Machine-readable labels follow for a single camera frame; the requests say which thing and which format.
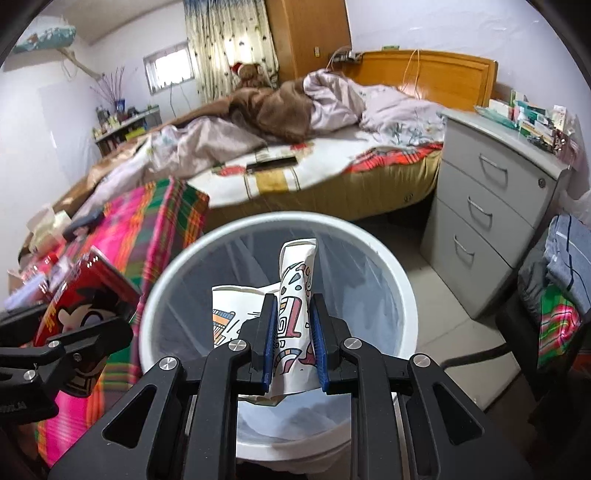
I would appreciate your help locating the teddy bear with hat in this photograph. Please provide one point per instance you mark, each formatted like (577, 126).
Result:
(250, 76)

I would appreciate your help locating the pale pink duvet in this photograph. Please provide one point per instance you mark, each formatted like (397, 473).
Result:
(321, 106)

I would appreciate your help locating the black smartphone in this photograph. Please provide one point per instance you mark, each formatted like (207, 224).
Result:
(271, 164)

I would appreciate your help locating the brown blanket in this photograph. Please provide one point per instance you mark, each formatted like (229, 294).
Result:
(209, 136)

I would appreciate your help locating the red drink can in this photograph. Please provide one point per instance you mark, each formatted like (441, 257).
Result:
(93, 291)

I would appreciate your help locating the folded clothes pile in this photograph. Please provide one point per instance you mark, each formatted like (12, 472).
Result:
(554, 284)

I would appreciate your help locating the white shelf with items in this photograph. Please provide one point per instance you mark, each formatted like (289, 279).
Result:
(115, 133)

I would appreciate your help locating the wooden bed headboard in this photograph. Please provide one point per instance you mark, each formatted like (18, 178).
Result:
(454, 80)

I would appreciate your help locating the grey drawer cabinet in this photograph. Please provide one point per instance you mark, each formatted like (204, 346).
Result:
(496, 192)

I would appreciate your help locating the window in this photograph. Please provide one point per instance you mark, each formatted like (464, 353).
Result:
(168, 67)

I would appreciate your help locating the dark blue glasses case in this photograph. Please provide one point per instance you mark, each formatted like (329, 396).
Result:
(83, 225)

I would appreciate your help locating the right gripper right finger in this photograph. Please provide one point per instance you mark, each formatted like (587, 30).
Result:
(409, 418)

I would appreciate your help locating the air conditioner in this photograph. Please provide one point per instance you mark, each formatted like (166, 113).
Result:
(57, 37)

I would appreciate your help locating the patterned curtain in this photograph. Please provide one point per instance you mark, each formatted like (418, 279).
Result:
(221, 33)

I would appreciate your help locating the white trash bin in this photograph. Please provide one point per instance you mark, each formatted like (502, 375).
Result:
(219, 282)

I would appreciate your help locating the wooden wardrobe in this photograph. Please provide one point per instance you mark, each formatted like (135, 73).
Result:
(306, 33)

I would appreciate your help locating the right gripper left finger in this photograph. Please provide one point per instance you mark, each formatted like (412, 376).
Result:
(179, 421)

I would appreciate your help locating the tissue pack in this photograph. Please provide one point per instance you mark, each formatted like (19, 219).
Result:
(46, 228)

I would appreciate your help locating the floral bed sheet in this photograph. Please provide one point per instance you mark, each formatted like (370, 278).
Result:
(349, 178)

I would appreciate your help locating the pink plaid blanket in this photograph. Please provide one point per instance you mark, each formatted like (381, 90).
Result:
(141, 233)

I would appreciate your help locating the items on cabinet top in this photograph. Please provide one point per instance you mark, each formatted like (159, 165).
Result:
(554, 130)

